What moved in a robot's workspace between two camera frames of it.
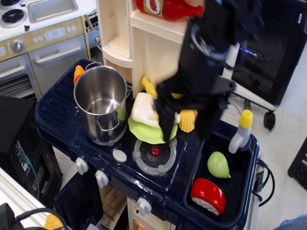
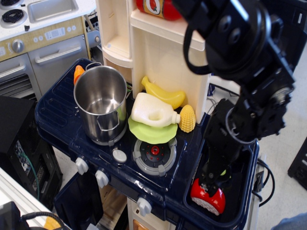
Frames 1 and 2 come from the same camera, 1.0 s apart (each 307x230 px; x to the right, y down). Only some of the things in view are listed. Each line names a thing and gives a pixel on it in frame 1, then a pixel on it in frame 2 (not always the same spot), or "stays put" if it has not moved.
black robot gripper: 198,84 to 222,145
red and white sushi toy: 208,196 stays put
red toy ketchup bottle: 172,10 stays put
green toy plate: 147,133 stays put
